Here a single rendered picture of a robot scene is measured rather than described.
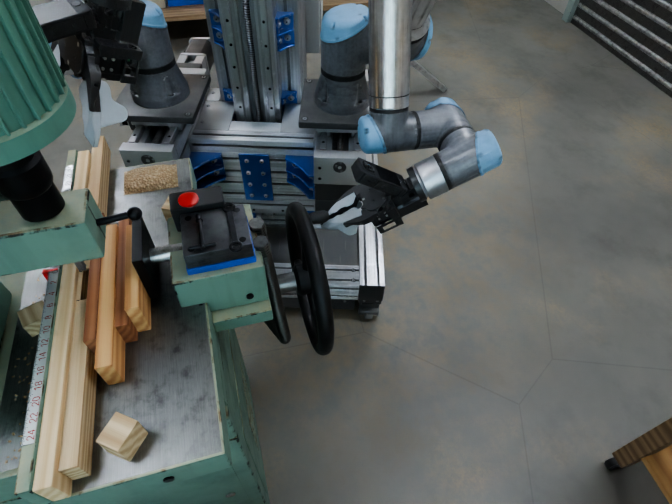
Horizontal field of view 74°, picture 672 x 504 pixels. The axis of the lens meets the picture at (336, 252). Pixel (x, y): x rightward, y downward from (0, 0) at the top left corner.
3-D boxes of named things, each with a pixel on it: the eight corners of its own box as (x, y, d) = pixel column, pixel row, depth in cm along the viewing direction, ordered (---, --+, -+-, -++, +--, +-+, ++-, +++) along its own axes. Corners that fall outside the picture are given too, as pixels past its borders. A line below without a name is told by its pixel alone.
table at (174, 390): (303, 449, 61) (301, 434, 56) (61, 519, 55) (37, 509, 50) (239, 171, 98) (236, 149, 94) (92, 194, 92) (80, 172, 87)
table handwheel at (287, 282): (329, 356, 94) (353, 345, 67) (234, 380, 90) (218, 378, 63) (299, 229, 101) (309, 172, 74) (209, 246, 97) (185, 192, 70)
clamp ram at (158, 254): (199, 288, 70) (186, 251, 63) (150, 299, 68) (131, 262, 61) (195, 246, 75) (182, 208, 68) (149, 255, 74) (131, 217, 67)
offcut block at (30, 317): (26, 322, 77) (16, 312, 74) (50, 309, 79) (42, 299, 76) (32, 337, 75) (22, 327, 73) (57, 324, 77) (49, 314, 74)
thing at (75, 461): (91, 475, 53) (77, 466, 50) (73, 480, 52) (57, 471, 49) (110, 151, 92) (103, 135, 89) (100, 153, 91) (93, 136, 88)
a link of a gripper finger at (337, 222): (334, 248, 92) (374, 229, 90) (321, 234, 87) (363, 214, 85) (331, 237, 94) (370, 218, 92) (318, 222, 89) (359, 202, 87)
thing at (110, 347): (125, 381, 60) (111, 364, 56) (108, 385, 60) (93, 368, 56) (127, 244, 76) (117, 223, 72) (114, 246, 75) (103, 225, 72)
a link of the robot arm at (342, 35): (316, 56, 117) (315, 0, 107) (365, 52, 119) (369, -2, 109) (324, 79, 110) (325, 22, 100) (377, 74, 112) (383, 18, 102)
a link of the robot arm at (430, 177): (442, 174, 80) (428, 145, 85) (419, 185, 81) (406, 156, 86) (452, 197, 86) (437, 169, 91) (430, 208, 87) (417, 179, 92)
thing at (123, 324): (138, 340, 64) (127, 324, 61) (125, 343, 64) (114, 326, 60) (137, 233, 77) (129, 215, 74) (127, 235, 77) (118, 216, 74)
